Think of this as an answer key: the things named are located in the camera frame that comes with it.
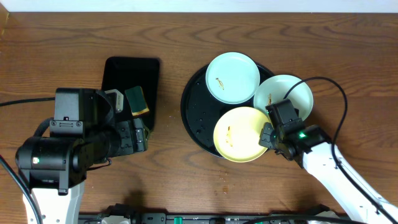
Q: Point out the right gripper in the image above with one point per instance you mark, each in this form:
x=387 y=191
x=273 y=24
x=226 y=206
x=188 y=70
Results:
x=263 y=139

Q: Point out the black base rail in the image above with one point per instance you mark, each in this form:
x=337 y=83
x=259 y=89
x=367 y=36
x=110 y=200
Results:
x=120 y=213

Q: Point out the black rectangular tray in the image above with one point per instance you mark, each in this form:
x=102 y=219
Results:
x=123 y=73

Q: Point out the black round tray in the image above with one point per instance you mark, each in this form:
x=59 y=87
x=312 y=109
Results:
x=200 y=111

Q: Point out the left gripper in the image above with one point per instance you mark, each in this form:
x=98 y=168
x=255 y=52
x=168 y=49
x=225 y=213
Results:
x=138 y=135

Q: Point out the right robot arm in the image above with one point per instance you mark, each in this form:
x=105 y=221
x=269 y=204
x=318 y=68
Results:
x=313 y=150

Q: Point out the pale blue plate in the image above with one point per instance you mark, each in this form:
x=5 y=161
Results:
x=275 y=88

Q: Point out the yellow plate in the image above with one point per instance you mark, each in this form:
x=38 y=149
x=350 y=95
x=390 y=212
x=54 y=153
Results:
x=237 y=133

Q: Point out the green and yellow sponge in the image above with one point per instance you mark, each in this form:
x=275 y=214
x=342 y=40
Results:
x=136 y=100

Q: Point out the light blue plate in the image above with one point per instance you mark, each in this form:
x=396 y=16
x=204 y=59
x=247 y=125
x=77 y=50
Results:
x=232 y=78

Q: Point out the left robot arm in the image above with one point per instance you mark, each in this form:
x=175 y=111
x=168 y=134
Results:
x=83 y=135

